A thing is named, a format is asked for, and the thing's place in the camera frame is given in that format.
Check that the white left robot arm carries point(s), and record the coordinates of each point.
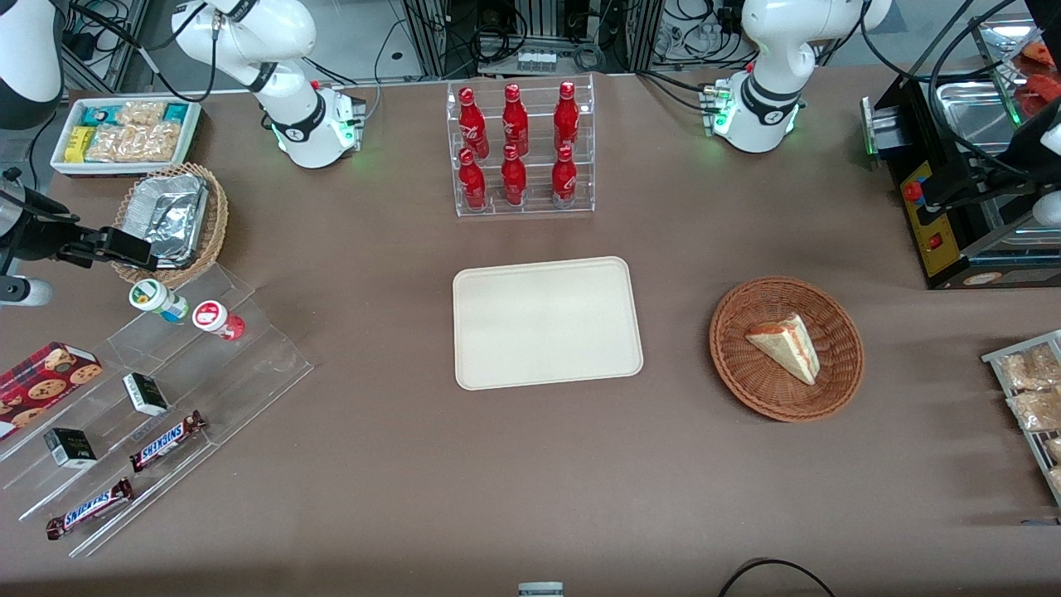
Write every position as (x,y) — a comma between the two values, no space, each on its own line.
(775,41)

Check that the oval light wicker basket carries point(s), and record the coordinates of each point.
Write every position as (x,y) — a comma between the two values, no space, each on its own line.
(217,215)

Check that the clear acrylic stepped stand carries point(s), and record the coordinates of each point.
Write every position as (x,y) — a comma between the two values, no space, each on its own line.
(232,390)

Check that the aluminium frame rack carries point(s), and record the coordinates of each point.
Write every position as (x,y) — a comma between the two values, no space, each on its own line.
(448,33)

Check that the red cola bottle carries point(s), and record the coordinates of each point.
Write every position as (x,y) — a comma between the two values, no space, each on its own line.
(472,182)
(566,116)
(564,178)
(515,120)
(514,181)
(472,124)

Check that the snickers bar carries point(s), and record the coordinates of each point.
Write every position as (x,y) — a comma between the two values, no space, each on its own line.
(166,441)
(89,508)

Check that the wrapped sandwich wedge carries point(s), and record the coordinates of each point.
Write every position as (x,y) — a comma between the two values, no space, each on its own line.
(787,344)

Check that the white power strip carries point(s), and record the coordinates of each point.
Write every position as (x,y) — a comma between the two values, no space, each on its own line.
(537,61)

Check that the yellow snack pack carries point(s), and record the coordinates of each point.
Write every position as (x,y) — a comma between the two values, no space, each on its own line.
(79,145)

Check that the beige plastic tray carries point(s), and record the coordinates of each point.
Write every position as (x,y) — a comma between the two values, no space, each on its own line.
(547,323)

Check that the teal snack pack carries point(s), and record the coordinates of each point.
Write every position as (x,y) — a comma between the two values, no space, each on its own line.
(99,116)
(176,112)

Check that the clear cracker bag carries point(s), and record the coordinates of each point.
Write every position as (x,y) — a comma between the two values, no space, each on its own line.
(141,114)
(133,143)

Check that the clear snack bag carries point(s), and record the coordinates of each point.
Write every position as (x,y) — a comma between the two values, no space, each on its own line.
(1032,369)
(1036,410)

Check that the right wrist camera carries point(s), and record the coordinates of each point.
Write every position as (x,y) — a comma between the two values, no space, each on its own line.
(25,292)

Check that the white snack bin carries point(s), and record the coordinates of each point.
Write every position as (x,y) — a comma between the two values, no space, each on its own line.
(60,157)

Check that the small black box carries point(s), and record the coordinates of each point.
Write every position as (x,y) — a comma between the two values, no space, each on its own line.
(70,448)
(146,394)

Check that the red cookie box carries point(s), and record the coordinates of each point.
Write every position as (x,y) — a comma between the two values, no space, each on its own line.
(41,381)

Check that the red cap gum bottle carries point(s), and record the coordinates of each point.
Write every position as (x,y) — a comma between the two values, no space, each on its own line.
(214,318)

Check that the stacked foil trays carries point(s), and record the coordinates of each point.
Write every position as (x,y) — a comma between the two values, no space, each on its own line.
(166,215)

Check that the green cap gum bottle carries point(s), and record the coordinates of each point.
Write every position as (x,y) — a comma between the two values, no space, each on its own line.
(153,297)

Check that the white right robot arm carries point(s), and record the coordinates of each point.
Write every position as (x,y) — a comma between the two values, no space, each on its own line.
(282,33)

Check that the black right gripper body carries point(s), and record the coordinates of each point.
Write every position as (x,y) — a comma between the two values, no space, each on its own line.
(37,236)

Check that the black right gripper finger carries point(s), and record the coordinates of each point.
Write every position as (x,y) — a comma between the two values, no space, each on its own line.
(133,257)
(124,239)

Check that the red food packet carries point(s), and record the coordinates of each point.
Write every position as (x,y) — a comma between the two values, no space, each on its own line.
(1040,93)
(1040,54)

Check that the round brown wicker basket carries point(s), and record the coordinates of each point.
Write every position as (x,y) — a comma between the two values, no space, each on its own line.
(746,373)

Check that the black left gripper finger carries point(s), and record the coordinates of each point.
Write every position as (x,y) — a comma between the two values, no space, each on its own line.
(957,192)

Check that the small grey device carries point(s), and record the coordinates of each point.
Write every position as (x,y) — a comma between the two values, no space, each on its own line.
(540,589)

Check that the clear acrylic bottle rack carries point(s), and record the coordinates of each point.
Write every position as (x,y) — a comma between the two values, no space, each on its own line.
(535,203)

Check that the black sealing machine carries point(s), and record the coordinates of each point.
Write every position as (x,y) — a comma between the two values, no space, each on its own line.
(953,249)

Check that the stainless steel tray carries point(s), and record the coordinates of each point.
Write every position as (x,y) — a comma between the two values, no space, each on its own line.
(970,112)

